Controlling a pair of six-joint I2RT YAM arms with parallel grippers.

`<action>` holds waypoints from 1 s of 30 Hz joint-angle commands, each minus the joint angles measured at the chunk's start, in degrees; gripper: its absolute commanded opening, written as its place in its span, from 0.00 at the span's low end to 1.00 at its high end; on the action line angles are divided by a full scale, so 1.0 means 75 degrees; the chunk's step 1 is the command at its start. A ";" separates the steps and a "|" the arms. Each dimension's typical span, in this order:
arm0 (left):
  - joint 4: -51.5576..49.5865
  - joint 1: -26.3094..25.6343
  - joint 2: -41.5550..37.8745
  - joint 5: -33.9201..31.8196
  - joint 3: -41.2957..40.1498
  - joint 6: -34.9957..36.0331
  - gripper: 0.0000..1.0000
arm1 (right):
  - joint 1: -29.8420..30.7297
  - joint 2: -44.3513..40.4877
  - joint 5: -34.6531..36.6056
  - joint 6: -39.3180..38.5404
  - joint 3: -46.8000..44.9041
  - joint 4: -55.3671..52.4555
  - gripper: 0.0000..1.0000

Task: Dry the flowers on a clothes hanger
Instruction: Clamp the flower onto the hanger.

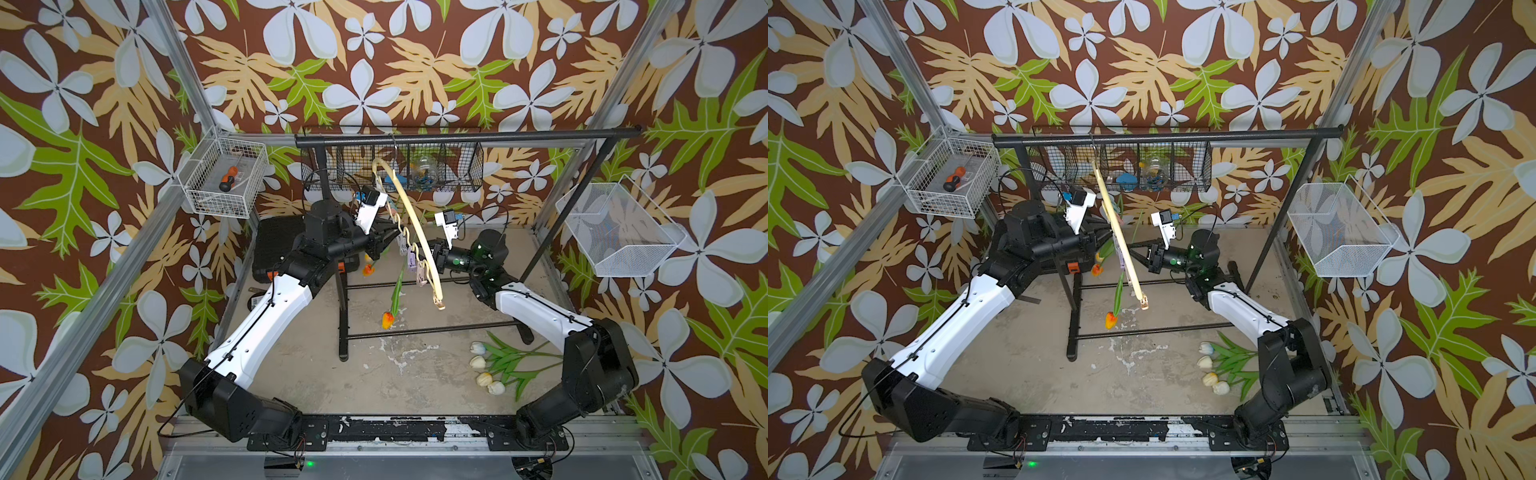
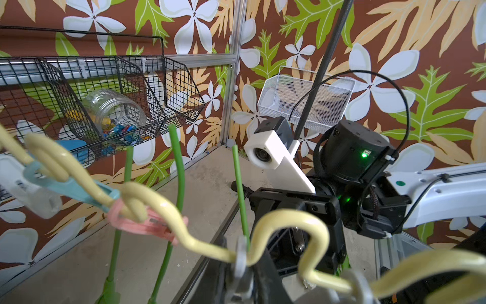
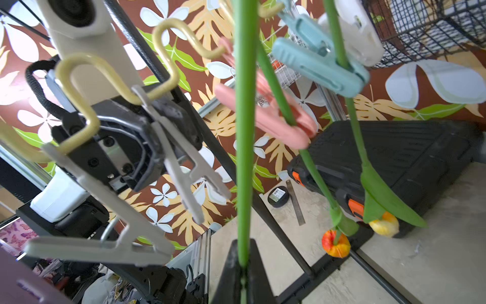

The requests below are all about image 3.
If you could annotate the white wire basket left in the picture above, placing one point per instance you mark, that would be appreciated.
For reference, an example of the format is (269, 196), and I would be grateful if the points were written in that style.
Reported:
(285, 75)

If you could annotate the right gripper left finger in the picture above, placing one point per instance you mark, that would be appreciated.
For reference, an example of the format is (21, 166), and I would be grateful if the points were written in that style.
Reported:
(228, 290)

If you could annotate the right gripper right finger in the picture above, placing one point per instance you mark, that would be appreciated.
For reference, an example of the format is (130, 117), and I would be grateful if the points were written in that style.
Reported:
(258, 289)

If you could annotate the metal ruler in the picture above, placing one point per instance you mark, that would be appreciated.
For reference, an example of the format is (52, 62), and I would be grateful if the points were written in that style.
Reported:
(299, 215)

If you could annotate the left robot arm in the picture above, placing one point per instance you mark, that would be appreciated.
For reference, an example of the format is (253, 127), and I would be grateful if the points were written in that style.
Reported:
(64, 209)

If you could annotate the round black digital scale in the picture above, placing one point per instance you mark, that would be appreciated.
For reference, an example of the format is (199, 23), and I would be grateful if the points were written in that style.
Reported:
(278, 197)

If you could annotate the orange tulip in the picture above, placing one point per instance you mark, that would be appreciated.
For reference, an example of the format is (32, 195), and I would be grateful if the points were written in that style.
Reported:
(285, 121)

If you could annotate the black metal clothes rack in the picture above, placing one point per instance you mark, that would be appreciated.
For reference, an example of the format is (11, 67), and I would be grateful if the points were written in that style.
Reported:
(314, 275)

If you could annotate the black plastic tool case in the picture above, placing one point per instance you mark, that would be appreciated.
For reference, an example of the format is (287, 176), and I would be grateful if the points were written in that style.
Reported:
(418, 160)

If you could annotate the black wire wall basket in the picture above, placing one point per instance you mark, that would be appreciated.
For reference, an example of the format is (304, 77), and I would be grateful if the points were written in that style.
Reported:
(411, 31)

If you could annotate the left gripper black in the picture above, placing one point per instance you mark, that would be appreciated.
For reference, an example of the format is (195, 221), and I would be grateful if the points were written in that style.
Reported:
(125, 152)

